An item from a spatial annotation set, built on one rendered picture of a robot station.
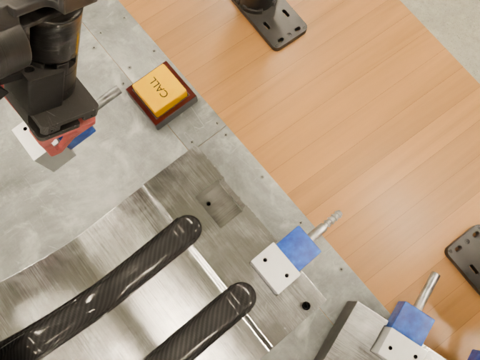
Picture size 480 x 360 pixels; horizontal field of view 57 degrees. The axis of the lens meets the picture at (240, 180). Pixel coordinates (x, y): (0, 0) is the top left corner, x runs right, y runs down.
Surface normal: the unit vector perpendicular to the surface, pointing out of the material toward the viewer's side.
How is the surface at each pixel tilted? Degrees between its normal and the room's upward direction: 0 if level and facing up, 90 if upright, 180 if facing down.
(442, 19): 0
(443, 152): 0
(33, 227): 0
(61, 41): 88
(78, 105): 27
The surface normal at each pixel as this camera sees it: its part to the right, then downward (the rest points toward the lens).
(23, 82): -0.68, 0.43
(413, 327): 0.00, -0.25
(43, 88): 0.63, 0.75
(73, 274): 0.26, -0.45
